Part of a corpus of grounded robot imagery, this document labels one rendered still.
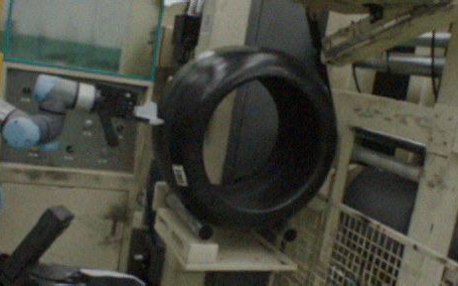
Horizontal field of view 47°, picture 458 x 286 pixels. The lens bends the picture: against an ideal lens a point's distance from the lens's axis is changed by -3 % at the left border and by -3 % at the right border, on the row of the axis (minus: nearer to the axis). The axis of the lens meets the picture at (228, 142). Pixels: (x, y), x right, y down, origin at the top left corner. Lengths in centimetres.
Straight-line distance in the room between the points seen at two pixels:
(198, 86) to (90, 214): 83
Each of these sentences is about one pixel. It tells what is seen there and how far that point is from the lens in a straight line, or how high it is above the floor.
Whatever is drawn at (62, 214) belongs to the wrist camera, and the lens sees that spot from 72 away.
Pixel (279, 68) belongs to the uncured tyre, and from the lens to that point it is 153.
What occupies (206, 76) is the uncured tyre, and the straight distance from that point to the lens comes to 148.
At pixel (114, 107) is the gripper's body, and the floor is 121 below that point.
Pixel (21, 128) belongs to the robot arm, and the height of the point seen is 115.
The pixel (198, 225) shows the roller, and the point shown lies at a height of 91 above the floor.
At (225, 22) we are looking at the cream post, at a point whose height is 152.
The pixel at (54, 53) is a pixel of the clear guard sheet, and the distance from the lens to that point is 201.
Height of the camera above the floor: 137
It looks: 8 degrees down
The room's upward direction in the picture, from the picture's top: 10 degrees clockwise
